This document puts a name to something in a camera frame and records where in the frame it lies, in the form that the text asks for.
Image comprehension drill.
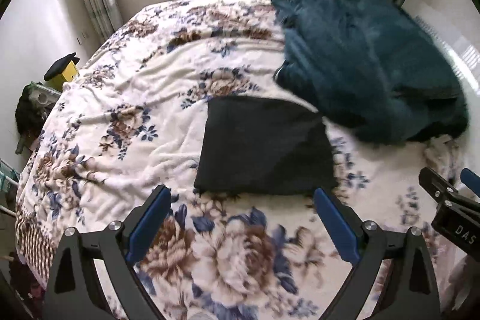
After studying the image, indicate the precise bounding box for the black grey striped sweater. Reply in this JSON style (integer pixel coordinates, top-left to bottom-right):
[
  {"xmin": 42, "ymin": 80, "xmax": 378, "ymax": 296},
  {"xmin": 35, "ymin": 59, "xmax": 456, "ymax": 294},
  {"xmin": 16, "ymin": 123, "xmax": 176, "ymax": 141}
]
[{"xmin": 193, "ymin": 96, "xmax": 338, "ymax": 196}]

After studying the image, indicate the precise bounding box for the green storage crate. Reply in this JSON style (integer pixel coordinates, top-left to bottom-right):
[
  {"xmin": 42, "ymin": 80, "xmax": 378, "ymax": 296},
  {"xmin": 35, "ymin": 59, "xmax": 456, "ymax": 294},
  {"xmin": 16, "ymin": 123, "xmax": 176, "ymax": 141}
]
[{"xmin": 0, "ymin": 160, "xmax": 20, "ymax": 210}]

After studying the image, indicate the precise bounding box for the dark teal fluffy blanket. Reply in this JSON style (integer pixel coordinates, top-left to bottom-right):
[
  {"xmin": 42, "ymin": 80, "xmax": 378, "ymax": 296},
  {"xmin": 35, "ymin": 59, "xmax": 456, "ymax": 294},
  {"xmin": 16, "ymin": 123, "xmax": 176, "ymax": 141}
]
[{"xmin": 270, "ymin": 0, "xmax": 469, "ymax": 145}]

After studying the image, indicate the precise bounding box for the floral white bed blanket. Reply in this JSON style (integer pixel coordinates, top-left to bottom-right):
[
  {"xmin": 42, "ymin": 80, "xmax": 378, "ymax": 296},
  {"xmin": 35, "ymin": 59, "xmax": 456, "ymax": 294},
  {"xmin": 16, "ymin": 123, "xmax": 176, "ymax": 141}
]
[{"xmin": 16, "ymin": 0, "xmax": 463, "ymax": 319}]

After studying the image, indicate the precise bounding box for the dark bag on nightstand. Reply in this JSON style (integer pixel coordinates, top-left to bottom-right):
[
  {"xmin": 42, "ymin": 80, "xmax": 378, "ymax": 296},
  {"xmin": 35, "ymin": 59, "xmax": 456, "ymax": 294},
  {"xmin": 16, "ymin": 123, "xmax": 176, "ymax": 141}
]
[{"xmin": 15, "ymin": 82, "xmax": 60, "ymax": 155}]

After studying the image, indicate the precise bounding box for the yellow toy with black hat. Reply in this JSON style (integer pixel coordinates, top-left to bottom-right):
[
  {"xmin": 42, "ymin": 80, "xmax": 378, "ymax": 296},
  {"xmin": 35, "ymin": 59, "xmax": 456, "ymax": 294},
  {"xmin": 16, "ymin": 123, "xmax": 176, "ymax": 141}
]
[{"xmin": 44, "ymin": 52, "xmax": 80, "ymax": 92}]

